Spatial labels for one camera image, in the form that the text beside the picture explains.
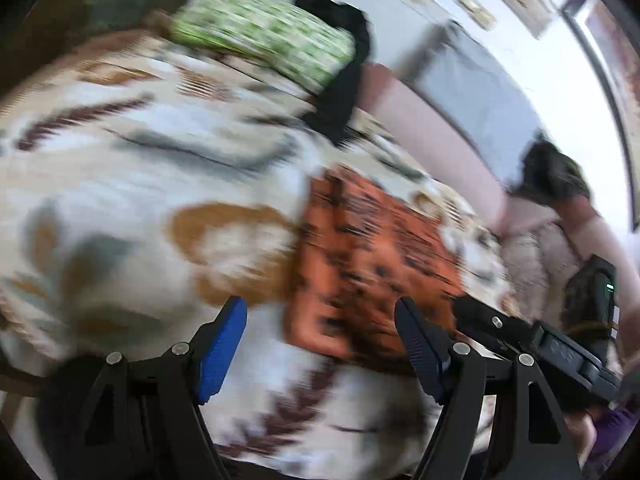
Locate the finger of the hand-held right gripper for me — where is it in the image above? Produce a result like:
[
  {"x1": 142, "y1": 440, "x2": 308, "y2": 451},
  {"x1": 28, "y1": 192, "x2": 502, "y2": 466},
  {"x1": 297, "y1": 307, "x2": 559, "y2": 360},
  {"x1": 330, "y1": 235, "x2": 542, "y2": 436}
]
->
[{"x1": 452, "y1": 295, "x2": 540, "y2": 357}]

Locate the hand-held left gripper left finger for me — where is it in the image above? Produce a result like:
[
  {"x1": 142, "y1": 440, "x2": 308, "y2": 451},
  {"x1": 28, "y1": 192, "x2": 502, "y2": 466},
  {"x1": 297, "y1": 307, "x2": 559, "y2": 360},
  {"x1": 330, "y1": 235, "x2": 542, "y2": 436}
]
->
[{"x1": 75, "y1": 295, "x2": 249, "y2": 480}]

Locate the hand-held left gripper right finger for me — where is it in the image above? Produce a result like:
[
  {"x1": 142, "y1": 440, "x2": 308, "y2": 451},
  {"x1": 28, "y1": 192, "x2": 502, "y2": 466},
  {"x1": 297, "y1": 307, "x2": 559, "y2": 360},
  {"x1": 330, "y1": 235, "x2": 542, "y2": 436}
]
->
[{"x1": 394, "y1": 296, "x2": 583, "y2": 480}]

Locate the orange black patterned garment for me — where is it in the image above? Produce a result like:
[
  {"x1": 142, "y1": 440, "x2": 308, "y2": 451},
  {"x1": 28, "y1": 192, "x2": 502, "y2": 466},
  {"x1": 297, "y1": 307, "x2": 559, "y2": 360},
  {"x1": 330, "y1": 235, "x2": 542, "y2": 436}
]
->
[{"x1": 282, "y1": 165, "x2": 468, "y2": 361}]

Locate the beige brown patterned cushion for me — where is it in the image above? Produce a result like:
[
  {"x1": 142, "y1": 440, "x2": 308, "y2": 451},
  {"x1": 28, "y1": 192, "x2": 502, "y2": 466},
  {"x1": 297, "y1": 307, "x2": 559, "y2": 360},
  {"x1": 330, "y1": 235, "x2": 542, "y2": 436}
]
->
[{"x1": 500, "y1": 205, "x2": 586, "y2": 321}]

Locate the person's purple clothing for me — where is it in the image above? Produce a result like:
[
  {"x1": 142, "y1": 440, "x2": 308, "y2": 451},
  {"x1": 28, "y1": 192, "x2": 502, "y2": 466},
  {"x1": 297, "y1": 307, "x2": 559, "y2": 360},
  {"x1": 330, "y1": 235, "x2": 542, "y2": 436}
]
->
[{"x1": 575, "y1": 400, "x2": 640, "y2": 476}]

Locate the beige floral blanket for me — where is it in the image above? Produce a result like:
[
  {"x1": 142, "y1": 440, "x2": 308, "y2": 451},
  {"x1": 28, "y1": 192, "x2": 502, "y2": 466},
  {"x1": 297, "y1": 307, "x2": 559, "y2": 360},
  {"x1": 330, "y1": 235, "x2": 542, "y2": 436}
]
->
[{"x1": 0, "y1": 27, "x2": 516, "y2": 476}]

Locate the grey pillow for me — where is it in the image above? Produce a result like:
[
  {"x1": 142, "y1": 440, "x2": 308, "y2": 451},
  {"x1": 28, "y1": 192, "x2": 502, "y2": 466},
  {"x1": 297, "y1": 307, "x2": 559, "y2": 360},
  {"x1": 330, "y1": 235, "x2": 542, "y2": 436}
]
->
[{"x1": 400, "y1": 20, "x2": 546, "y2": 191}]

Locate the black cloth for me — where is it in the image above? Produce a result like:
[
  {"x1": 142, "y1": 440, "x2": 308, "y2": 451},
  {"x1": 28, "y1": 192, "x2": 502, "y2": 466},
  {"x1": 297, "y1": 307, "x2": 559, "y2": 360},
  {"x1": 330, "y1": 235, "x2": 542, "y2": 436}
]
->
[{"x1": 292, "y1": 0, "x2": 373, "y2": 148}]

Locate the green white patterned pillow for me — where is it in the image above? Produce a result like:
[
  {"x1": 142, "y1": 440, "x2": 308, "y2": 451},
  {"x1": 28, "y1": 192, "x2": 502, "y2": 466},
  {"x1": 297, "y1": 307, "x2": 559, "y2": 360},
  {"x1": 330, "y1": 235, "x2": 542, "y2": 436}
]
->
[{"x1": 170, "y1": 0, "x2": 357, "y2": 96}]

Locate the dark door frame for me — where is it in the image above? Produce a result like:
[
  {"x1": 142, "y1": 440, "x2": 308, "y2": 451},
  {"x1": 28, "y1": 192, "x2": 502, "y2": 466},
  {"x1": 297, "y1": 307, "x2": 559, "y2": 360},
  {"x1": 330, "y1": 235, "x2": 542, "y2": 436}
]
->
[{"x1": 560, "y1": 0, "x2": 640, "y2": 231}]

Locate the large beige wall plate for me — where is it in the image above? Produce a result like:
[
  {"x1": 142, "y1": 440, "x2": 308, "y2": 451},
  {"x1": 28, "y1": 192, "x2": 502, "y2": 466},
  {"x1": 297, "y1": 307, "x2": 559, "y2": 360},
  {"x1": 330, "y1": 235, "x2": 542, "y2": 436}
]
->
[{"x1": 469, "y1": 2, "x2": 498, "y2": 31}]

